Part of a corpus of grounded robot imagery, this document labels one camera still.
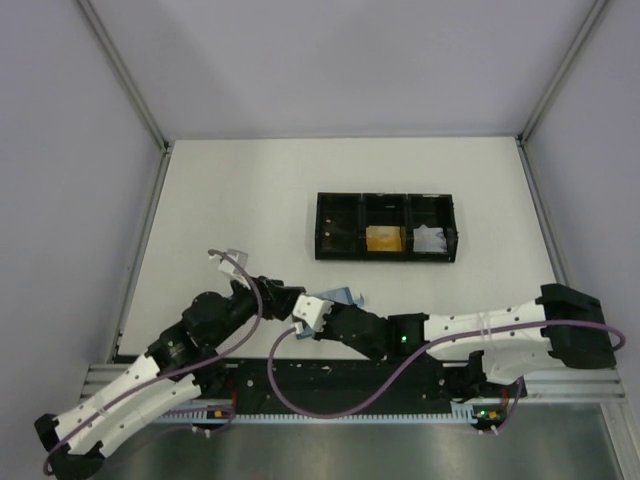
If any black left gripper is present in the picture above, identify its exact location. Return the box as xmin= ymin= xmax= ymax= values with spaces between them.
xmin=209 ymin=272 xmax=305 ymax=348

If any blue leather card holder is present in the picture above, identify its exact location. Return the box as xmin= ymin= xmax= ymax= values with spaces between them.
xmin=302 ymin=287 xmax=365 ymax=314

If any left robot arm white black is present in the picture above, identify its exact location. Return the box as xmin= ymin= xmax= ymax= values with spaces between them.
xmin=34 ymin=276 xmax=305 ymax=479

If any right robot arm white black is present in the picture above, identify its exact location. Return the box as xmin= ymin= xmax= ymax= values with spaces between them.
xmin=313 ymin=284 xmax=616 ymax=396

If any black VIP cards stack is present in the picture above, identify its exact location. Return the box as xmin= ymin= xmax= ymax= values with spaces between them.
xmin=321 ymin=211 xmax=357 ymax=254

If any gold cards stack in tray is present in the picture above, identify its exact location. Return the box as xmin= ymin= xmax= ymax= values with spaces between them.
xmin=365 ymin=225 xmax=404 ymax=252

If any silver cards stack in tray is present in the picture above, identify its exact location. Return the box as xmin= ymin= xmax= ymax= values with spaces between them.
xmin=413 ymin=225 xmax=447 ymax=254

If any black three-compartment tray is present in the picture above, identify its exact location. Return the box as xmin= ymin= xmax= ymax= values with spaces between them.
xmin=314 ymin=192 xmax=459 ymax=263

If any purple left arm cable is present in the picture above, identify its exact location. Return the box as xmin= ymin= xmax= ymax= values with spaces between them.
xmin=43 ymin=248 xmax=265 ymax=474

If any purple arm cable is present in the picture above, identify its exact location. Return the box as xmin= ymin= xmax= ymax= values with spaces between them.
xmin=267 ymin=319 xmax=627 ymax=417
xmin=43 ymin=248 xmax=265 ymax=474

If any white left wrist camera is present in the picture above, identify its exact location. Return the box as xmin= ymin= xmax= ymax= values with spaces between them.
xmin=207 ymin=249 xmax=250 ymax=289

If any light blue cable duct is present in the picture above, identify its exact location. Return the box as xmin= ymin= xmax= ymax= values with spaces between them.
xmin=159 ymin=402 xmax=506 ymax=426

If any aluminium frame profile left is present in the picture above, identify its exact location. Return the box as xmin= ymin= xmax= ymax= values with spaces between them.
xmin=80 ymin=364 xmax=129 ymax=400

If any aluminium frame profile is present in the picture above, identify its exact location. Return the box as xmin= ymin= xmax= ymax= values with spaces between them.
xmin=80 ymin=364 xmax=129 ymax=400
xmin=524 ymin=371 xmax=626 ymax=403

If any aluminium frame profile right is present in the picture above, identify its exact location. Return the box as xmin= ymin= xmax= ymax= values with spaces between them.
xmin=524 ymin=371 xmax=626 ymax=403

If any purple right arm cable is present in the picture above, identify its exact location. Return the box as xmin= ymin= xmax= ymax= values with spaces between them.
xmin=267 ymin=319 xmax=627 ymax=417

